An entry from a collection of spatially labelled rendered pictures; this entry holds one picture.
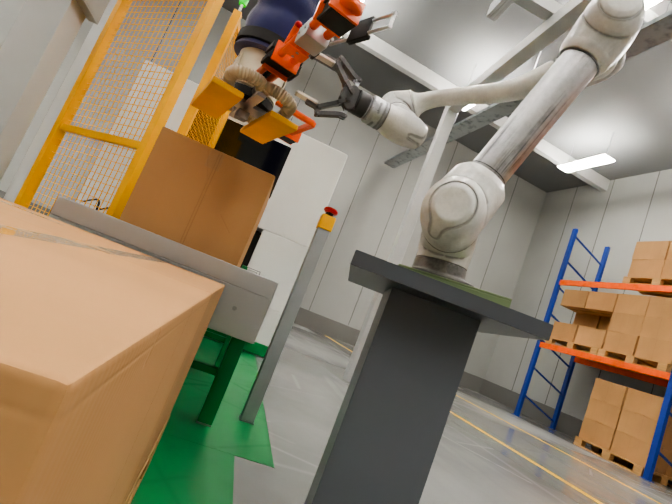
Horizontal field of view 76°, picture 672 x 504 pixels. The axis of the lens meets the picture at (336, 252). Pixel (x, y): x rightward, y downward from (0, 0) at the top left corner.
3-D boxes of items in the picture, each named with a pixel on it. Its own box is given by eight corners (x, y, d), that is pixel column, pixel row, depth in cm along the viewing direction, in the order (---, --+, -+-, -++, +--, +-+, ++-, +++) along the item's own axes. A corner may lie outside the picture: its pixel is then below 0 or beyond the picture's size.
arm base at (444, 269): (452, 292, 140) (457, 275, 141) (475, 290, 118) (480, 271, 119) (399, 275, 141) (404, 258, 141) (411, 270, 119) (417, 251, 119)
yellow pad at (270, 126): (239, 131, 161) (244, 120, 161) (262, 144, 166) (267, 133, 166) (269, 115, 131) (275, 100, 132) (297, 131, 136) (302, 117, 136)
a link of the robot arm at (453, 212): (456, 265, 117) (459, 251, 96) (409, 230, 122) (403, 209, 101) (637, 47, 116) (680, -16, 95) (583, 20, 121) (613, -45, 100)
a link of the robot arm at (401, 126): (374, 137, 132) (372, 123, 143) (416, 160, 137) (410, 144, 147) (393, 106, 127) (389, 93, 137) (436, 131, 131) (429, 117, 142)
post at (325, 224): (239, 415, 194) (320, 214, 207) (253, 420, 195) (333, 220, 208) (239, 420, 187) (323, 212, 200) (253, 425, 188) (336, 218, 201)
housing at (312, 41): (292, 42, 106) (299, 26, 106) (315, 58, 109) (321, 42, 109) (304, 32, 99) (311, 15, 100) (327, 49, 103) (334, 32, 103)
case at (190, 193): (150, 248, 194) (186, 170, 200) (234, 281, 201) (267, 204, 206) (110, 236, 136) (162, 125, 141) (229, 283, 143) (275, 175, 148)
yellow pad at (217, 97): (190, 105, 152) (196, 92, 152) (216, 119, 157) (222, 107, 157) (211, 80, 122) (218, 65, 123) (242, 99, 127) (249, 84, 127)
